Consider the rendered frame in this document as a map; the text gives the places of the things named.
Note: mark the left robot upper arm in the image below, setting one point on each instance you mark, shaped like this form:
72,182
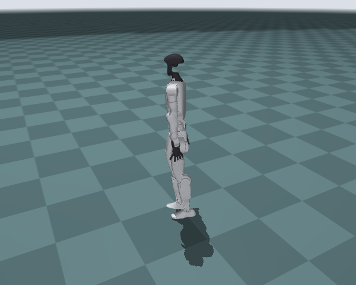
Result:
172,93

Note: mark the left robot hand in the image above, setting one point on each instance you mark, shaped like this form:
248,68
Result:
176,152

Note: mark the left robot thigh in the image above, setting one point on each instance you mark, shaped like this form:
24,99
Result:
178,166

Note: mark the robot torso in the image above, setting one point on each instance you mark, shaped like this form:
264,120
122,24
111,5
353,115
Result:
181,106

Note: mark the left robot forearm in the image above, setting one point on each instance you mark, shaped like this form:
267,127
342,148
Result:
173,124

